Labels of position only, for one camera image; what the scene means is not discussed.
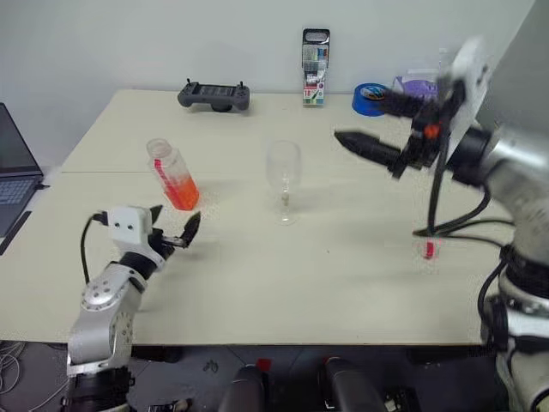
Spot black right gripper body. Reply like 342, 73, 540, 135
389, 76, 468, 180

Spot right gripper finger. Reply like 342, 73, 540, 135
334, 129, 405, 172
373, 89, 433, 120

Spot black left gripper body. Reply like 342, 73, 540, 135
148, 228, 192, 259

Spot bottle with orange liquid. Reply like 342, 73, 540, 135
146, 137, 202, 212

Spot clear wine glass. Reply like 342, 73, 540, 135
266, 139, 302, 226

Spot purple tissue box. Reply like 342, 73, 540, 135
393, 67, 443, 102

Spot blue tape roll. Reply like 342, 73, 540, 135
352, 82, 394, 118

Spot marker pen pack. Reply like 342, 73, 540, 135
300, 27, 332, 109

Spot grey handheld remote controller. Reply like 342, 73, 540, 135
177, 77, 252, 114

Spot grey laptop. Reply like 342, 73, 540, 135
0, 101, 45, 239

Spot dark rounded shape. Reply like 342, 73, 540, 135
217, 364, 268, 412
318, 356, 388, 412

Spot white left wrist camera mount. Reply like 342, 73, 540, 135
106, 206, 167, 265

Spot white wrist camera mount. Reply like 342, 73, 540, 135
106, 206, 167, 265
444, 35, 493, 143

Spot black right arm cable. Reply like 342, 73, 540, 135
412, 128, 516, 354

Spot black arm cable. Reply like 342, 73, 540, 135
80, 210, 109, 285
412, 128, 516, 354

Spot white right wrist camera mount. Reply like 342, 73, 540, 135
444, 35, 493, 143

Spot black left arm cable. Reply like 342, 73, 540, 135
80, 210, 109, 285

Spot white floor cables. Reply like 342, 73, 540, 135
0, 341, 23, 394

